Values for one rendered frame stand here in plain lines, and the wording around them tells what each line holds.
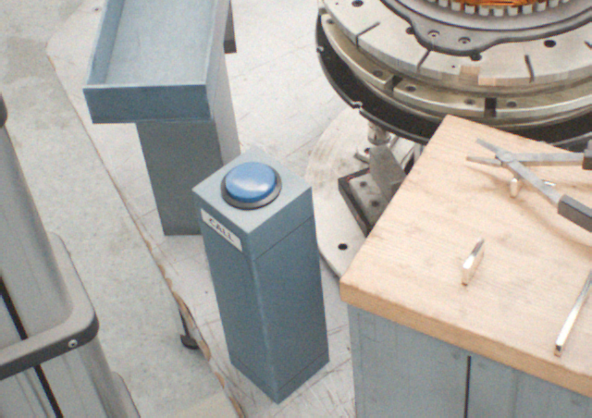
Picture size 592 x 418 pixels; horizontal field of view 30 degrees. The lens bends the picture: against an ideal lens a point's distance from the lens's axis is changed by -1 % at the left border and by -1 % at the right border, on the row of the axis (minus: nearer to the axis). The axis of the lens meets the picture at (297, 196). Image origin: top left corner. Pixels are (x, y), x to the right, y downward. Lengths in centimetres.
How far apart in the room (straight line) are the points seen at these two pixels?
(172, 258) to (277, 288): 27
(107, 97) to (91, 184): 143
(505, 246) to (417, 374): 12
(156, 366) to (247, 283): 115
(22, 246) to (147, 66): 23
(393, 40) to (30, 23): 201
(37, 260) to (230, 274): 16
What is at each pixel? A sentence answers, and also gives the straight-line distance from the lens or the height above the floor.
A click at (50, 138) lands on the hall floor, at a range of 254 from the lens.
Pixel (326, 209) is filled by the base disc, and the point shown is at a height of 80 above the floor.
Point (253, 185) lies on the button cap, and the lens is 90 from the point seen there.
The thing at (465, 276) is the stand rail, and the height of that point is 108.
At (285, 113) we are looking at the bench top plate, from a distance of 134.
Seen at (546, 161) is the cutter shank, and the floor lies 109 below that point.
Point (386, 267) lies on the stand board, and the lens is 81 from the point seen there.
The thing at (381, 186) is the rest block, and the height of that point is 85.
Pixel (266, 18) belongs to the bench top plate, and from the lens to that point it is 148.
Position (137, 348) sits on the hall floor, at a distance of 212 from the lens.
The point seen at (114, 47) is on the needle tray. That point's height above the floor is 102.
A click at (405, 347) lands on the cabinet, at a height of 101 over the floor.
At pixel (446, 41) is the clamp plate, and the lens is 93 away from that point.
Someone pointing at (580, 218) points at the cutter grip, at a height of 109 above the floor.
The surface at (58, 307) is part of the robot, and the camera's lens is 99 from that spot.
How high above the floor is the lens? 170
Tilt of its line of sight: 47 degrees down
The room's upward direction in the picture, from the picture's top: 7 degrees counter-clockwise
